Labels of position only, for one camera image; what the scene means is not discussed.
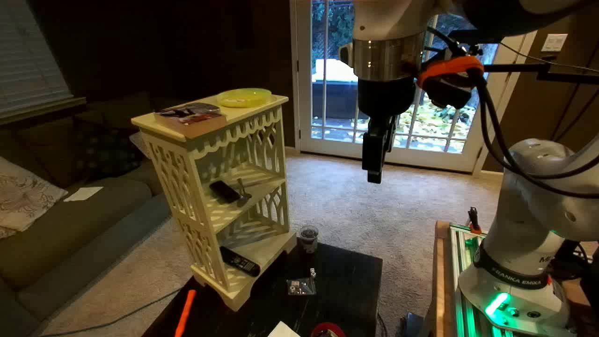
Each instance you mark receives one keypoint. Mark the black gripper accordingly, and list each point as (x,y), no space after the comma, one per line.
(387,95)

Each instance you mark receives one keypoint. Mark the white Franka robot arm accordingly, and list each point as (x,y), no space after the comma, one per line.
(531,206)

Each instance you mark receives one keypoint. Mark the white lattice shelf unit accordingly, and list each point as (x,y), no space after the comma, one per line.
(188,168)

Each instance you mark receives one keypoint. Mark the white glass french door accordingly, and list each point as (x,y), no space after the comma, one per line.
(331,75)

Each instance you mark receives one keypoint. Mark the small cup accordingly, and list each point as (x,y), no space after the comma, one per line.
(308,239)

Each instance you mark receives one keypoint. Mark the yellow plate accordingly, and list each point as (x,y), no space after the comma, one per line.
(244,97)

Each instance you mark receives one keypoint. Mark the small clear plastic packet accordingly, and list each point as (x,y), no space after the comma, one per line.
(302,284)

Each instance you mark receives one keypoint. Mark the small black remote control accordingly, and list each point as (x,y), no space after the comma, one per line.
(226,191)

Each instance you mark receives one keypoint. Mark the long black remote control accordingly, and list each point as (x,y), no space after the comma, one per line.
(241,262)

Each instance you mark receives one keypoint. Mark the small blue floor object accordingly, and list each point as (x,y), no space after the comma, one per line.
(413,325)

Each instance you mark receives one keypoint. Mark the red bowl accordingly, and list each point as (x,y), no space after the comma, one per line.
(329,329)

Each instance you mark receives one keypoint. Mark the white paper sheet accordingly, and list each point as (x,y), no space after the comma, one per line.
(282,329)

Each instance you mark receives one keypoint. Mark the dark cushion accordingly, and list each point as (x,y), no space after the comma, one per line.
(110,150)

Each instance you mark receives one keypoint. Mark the white paper note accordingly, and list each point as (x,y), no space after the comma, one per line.
(83,193)

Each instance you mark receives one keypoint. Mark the grey fabric sofa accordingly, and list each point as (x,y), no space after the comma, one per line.
(76,236)

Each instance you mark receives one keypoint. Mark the light patterned pillow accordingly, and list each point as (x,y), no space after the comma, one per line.
(25,196)

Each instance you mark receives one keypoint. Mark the white window blind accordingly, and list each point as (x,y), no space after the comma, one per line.
(31,56)

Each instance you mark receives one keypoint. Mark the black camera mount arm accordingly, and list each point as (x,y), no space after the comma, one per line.
(531,67)

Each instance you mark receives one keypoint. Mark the white wall light switch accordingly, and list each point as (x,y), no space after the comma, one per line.
(555,41)

